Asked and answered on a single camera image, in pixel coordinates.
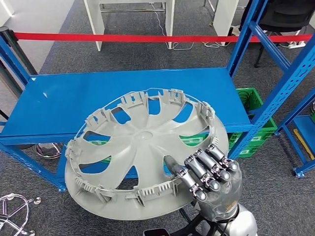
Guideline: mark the black office chair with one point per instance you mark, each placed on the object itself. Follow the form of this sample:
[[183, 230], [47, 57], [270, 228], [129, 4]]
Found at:
[[288, 13]]

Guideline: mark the black pole stand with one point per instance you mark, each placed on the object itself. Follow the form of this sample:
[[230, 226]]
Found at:
[[4, 115]]

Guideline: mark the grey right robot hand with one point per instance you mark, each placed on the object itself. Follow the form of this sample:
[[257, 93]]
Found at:
[[221, 195]]

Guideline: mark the white power strip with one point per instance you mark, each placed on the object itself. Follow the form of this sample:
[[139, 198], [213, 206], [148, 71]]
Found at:
[[298, 45]]

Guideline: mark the person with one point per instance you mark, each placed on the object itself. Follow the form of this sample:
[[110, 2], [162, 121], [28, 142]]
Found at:
[[245, 13]]

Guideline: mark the yellow floor tape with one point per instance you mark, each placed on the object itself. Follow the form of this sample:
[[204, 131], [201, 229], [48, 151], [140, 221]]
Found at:
[[300, 140]]

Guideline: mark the black stool chrome base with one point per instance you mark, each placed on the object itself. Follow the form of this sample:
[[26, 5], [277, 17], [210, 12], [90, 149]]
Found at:
[[37, 201]]

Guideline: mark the red barrier tape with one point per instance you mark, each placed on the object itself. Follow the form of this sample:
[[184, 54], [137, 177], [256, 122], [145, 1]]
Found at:
[[98, 37]]

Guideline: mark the grey plastic wheel hubcap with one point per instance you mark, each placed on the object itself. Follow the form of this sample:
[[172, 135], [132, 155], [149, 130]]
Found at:
[[145, 153]]

